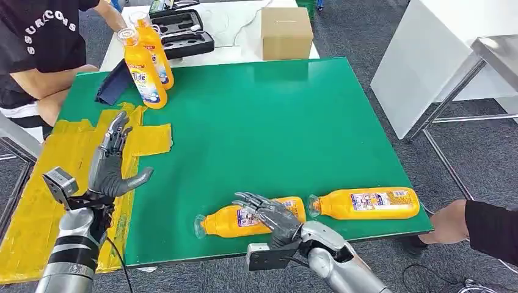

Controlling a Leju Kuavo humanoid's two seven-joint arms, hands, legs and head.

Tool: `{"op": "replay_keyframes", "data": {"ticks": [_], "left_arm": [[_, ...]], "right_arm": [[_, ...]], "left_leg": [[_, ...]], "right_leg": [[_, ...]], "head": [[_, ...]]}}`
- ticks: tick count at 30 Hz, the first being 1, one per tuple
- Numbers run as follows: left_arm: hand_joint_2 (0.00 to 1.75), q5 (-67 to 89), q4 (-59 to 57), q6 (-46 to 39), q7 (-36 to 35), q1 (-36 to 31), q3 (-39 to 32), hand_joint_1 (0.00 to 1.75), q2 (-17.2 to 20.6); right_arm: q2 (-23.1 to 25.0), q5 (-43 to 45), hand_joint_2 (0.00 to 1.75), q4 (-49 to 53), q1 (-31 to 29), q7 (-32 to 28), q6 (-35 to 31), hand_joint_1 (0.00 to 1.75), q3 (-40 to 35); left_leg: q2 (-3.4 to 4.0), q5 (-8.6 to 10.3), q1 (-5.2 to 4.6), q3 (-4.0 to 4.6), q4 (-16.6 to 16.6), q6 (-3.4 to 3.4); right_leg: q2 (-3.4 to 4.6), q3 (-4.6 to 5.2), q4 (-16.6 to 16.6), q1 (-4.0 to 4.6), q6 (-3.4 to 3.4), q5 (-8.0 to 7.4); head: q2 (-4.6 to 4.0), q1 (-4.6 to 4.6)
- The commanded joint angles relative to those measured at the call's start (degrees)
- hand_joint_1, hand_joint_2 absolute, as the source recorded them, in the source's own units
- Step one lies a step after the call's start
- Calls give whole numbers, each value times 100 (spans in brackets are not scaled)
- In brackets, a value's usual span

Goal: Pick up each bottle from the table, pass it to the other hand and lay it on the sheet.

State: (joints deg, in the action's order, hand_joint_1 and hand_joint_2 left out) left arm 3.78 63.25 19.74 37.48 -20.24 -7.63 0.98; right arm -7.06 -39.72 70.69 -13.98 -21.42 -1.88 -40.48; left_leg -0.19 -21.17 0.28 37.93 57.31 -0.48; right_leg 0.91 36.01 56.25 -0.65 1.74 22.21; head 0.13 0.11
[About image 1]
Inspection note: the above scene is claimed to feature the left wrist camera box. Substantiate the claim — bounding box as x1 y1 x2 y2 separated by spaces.
42 167 80 206

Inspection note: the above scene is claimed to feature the white table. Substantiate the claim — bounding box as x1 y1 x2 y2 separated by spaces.
100 0 321 73

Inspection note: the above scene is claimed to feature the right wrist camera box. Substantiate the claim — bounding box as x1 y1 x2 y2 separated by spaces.
245 242 301 272

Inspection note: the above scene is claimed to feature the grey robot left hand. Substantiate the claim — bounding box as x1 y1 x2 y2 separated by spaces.
87 110 155 199

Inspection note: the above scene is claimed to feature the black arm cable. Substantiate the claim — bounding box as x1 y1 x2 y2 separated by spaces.
105 236 135 293

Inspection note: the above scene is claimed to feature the white cable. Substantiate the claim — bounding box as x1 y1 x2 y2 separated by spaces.
232 0 274 46

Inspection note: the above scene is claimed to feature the steel frame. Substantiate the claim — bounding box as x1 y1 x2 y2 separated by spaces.
0 113 44 244

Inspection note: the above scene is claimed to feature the black floor cable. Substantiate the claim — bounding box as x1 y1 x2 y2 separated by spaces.
400 262 466 293

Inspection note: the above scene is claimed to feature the white panel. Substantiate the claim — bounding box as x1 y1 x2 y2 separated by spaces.
370 0 518 141

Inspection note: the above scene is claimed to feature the green table mat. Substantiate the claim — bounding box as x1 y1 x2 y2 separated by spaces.
53 56 434 269

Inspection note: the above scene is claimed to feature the black open tool case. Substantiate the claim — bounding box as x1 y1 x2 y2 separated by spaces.
148 9 216 60

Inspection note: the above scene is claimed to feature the orange bottle clear cap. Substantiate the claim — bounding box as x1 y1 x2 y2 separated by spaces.
307 186 421 221
117 27 169 110
129 11 175 90
194 196 307 239

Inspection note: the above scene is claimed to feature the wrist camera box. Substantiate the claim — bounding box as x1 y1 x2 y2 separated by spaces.
245 242 301 272
42 167 80 206

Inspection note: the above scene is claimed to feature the seated person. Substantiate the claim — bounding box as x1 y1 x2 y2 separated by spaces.
0 0 129 129

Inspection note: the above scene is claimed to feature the person's hand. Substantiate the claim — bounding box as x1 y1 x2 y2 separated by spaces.
418 199 470 245

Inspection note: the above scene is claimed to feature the brown cardboard box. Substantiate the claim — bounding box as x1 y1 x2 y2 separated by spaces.
260 7 315 62

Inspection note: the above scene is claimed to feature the dark blue cloth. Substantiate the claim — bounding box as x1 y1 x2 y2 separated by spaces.
95 59 135 106

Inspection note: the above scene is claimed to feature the black flat device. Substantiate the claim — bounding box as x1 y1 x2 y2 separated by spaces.
148 0 201 13

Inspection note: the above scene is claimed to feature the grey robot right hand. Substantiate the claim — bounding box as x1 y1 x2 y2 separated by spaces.
232 192 304 248

